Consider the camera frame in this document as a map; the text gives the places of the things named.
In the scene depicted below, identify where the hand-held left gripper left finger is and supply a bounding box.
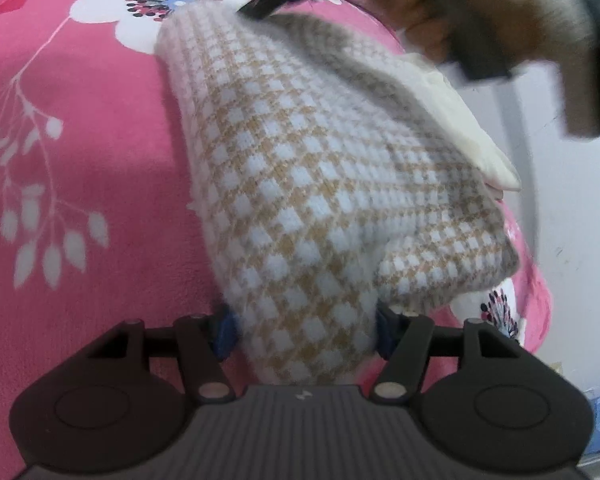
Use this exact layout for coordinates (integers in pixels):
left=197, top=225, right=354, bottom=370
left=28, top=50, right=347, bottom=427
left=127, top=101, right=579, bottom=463
left=87, top=305, right=241, bottom=404

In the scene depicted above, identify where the beige white checked jacket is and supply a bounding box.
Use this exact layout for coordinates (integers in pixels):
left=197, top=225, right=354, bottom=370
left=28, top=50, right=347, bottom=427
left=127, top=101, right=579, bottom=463
left=154, top=2, right=522, bottom=386

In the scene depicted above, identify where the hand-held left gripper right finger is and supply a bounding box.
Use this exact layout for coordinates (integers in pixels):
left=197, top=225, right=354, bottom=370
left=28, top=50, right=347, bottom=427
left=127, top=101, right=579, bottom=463
left=370, top=305, right=524, bottom=404

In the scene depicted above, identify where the folded beige garment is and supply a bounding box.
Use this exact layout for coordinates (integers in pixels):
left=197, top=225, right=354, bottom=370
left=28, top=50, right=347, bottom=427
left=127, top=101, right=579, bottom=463
left=399, top=51, right=524, bottom=194

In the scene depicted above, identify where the pink floral bed sheet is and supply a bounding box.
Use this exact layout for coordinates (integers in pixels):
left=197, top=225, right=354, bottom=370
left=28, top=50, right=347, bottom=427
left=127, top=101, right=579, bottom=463
left=0, top=0, right=553, bottom=461

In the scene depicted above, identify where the person's right hand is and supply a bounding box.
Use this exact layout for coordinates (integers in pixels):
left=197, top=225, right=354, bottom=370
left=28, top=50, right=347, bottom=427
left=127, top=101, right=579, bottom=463
left=370, top=0, right=548, bottom=66

